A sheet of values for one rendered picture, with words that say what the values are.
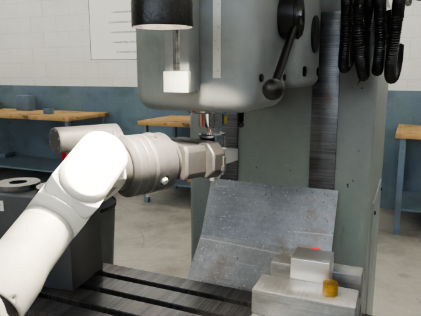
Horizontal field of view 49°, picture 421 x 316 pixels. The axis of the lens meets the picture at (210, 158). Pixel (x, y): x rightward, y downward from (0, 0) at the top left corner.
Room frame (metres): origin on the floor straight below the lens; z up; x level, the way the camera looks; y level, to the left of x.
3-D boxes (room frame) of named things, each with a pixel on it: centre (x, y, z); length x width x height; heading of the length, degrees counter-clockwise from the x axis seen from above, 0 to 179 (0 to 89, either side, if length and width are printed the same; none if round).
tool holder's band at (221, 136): (0.76, 0.00, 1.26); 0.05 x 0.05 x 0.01
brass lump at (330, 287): (0.63, -0.18, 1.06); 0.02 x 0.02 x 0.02
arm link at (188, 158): (0.70, 0.06, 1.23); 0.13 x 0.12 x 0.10; 44
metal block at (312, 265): (0.69, -0.16, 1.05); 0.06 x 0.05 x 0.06; 68
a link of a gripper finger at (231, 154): (0.74, -0.02, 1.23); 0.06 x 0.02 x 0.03; 134
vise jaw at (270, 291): (0.64, -0.14, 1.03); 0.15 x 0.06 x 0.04; 68
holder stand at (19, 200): (0.94, 0.36, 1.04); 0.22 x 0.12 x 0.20; 74
